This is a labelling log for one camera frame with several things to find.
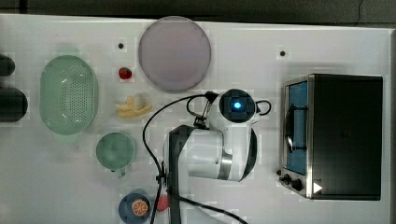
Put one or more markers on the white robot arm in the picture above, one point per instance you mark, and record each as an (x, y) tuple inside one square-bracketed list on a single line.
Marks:
[(226, 150)]

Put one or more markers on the red toy fruit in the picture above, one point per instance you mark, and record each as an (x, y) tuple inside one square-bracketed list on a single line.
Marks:
[(163, 203)]

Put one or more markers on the peeled toy banana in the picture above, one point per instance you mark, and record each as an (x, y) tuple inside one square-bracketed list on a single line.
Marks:
[(134, 107)]

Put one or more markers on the green perforated colander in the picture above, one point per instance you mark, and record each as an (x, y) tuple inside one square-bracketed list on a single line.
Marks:
[(68, 95)]

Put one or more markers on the blue bowl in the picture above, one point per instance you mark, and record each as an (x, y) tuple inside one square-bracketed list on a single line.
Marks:
[(125, 207)]

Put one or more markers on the silver toaster oven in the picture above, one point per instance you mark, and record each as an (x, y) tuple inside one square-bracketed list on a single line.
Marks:
[(332, 137)]

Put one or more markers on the grey round plate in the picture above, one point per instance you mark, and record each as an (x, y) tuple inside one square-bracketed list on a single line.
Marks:
[(174, 53)]

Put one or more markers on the large black pot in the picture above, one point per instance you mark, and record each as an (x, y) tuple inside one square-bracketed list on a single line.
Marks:
[(13, 105)]

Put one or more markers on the small black pot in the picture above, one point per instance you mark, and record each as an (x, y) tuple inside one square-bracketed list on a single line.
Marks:
[(7, 66)]

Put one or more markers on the toy orange half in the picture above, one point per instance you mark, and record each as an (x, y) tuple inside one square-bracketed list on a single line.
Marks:
[(140, 207)]

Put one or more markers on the green metal mug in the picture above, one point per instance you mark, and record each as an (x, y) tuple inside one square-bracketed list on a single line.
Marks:
[(115, 151)]

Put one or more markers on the red toy strawberry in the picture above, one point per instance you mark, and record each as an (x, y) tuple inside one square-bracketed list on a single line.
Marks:
[(125, 73)]

